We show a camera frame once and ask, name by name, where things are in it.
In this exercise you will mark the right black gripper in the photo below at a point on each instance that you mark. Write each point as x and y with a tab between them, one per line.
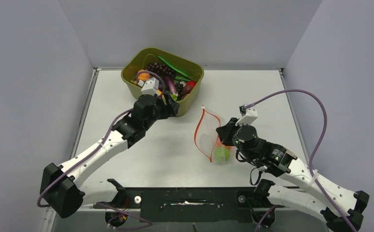
225	132

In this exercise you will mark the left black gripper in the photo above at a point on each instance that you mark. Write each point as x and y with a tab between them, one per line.
169	109

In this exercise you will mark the clear zip bag orange zipper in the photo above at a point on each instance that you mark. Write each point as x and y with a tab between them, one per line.
205	135

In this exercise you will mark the light green toy cabbage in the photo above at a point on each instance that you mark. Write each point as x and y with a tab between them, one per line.
221	154

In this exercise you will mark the olive green plastic bin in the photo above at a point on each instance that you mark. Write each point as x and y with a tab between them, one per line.
149	55

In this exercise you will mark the orange toy fruit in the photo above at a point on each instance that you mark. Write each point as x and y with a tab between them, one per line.
219	144

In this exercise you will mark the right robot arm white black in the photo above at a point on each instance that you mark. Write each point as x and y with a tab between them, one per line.
339	208

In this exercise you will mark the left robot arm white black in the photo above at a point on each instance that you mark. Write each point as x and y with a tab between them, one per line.
62	186

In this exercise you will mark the small purple eggplant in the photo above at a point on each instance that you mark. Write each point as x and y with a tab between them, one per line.
171	85

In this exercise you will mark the dark blue grape cluster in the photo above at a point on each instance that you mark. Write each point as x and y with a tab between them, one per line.
179	88

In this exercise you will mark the brown red toy fruit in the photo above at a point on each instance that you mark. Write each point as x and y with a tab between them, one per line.
186	90

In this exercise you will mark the small green cucumber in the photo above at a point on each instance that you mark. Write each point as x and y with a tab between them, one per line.
182	79

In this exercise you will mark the red toy tomato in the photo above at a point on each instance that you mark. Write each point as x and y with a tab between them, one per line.
191	84

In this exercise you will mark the dark red grape bunch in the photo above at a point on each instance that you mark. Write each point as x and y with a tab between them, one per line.
160	69

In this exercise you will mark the long green bean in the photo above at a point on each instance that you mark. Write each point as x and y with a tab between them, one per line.
183	74

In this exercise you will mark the peach toy fruit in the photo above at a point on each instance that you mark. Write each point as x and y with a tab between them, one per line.
142	76

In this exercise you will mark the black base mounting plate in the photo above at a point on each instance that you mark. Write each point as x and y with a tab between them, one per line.
192	204

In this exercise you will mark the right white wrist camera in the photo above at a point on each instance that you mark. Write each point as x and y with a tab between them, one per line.
248	116

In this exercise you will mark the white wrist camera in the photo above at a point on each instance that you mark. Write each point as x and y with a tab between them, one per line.
248	116
150	87

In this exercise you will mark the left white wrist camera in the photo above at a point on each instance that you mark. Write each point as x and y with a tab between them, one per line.
150	87

